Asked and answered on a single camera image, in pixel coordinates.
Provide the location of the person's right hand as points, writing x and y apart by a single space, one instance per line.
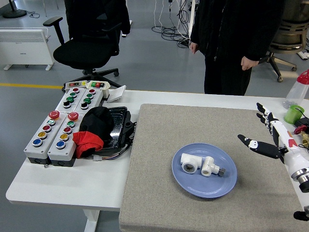
193 47

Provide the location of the person's left hand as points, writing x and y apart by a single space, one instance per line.
248 64

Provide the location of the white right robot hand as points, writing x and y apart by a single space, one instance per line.
280 131

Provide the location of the small white pipe tee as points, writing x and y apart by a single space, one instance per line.
208 166

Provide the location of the large white pipe tee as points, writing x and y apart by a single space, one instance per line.
189 160

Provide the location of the blue plate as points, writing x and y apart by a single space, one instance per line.
212 189

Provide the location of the green plastic cup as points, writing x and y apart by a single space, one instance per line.
292 115

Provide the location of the black power adapter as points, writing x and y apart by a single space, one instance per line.
303 121

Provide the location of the white desk leg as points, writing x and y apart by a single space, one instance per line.
191 21

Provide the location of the person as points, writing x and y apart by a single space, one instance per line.
231 36

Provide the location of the clear bottle red cap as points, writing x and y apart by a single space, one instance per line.
297 91

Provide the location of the beige office chair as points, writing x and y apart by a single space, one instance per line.
289 38

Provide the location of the black plastic tray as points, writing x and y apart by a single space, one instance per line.
119 125

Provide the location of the grey-brown mat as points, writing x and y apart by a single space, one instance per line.
159 149

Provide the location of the black office chair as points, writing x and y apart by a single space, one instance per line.
82 53

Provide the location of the grey four-button control box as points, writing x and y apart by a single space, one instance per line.
93 99
70 101

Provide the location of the black cloth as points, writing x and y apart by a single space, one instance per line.
96 120

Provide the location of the red cloth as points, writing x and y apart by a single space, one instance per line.
87 141

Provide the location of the white panel heater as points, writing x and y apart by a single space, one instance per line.
24 46

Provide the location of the grey emergency-stop button box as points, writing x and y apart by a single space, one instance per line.
59 153
36 151

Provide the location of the black floor stand base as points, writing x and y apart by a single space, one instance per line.
14 13

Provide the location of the white table leg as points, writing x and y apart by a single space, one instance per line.
91 221

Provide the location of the white wall switch plate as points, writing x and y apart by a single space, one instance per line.
117 94

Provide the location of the cream green-red switch box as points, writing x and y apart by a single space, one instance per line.
97 85

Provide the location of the grey rocker switch box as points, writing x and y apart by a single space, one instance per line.
72 84

